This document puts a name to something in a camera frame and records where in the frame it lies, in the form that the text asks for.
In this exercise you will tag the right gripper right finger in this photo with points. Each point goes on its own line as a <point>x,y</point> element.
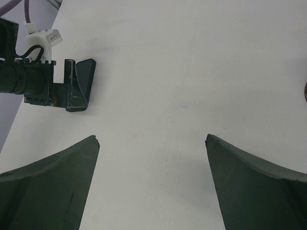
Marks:
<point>253,193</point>

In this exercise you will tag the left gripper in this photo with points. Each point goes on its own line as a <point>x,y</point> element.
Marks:
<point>71,94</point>

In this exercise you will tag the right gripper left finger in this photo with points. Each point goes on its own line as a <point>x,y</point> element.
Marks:
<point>49,194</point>

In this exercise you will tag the brown base metal phone stand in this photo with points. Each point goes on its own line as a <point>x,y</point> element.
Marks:
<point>305,92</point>

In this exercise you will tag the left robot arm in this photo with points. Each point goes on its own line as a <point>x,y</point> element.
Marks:
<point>32,74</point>

